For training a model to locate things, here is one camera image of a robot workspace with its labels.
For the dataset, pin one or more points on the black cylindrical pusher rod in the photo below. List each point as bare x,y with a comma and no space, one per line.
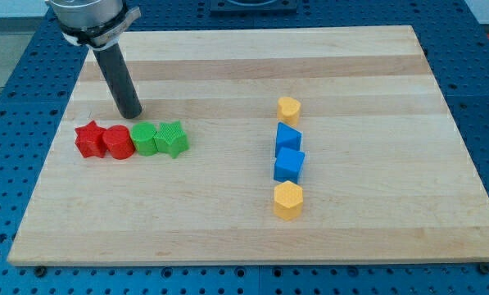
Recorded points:
116,74

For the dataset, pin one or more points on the green cylinder block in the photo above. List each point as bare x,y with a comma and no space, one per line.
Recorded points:
142,135

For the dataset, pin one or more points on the red cylinder block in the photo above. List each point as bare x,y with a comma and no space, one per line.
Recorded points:
118,142

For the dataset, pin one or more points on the red star block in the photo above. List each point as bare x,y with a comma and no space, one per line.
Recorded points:
89,140

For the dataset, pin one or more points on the green star block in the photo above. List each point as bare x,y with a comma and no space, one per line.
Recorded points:
171,139

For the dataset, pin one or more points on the wooden board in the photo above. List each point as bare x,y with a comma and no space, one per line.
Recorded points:
386,179

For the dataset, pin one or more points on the blue triangle block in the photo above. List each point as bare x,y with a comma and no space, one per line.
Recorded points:
287,137

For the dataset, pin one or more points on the blue cube block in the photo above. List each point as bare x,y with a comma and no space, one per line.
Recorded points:
288,165

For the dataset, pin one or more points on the yellow hexagon block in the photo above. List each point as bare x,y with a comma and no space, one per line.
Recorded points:
288,200

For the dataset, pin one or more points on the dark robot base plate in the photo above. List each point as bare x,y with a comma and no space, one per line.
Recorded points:
245,6

